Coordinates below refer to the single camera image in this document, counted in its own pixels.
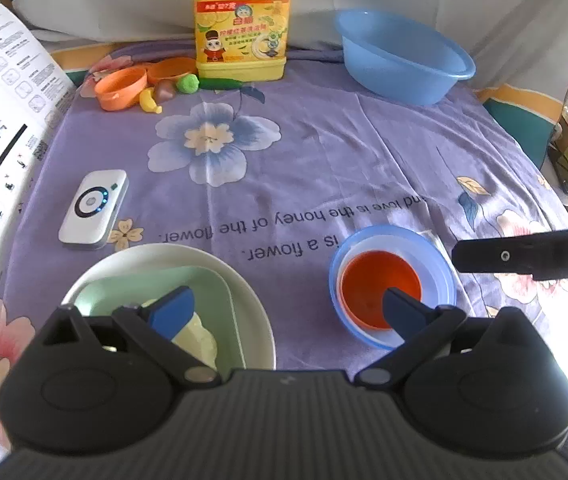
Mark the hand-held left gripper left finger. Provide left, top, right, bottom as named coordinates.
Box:
left=44, top=286, right=220, bottom=388

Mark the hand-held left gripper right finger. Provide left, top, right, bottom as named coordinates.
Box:
left=355, top=287, right=540, bottom=388

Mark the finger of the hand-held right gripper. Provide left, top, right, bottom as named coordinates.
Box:
left=451, top=232, right=535, bottom=273

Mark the pale yellow sponge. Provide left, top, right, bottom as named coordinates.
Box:
left=141, top=299, right=218, bottom=370

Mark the orange plastic bowl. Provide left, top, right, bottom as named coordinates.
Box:
left=340, top=252, right=423, bottom=331

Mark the small blue plastic bowl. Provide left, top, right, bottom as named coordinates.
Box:
left=329, top=225, right=457, bottom=351

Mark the green square plate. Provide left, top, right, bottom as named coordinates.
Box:
left=74, top=266, right=237, bottom=371

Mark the white round bowl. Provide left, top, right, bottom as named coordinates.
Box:
left=61, top=243, right=276, bottom=372

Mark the white pocket device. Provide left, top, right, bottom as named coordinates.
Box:
left=59, top=170, right=129, bottom=251

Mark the purple floral bedsheet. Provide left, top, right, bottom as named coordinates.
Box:
left=0, top=40, right=568, bottom=401

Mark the large blue plastic basin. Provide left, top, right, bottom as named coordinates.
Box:
left=334, top=8, right=476, bottom=106

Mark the yellow toy banana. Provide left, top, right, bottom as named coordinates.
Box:
left=139, top=87, right=163, bottom=115

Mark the orange toy pot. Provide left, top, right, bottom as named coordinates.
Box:
left=146, top=57, right=198, bottom=86
left=95, top=67, right=149, bottom=112

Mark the dark green toy cucumber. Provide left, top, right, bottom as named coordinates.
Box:
left=199, top=77, right=241, bottom=91

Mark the white instruction sheet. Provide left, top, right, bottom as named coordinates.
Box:
left=0, top=0, right=77, bottom=466

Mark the yellow detergent bottle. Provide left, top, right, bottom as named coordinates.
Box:
left=192, top=0, right=295, bottom=82

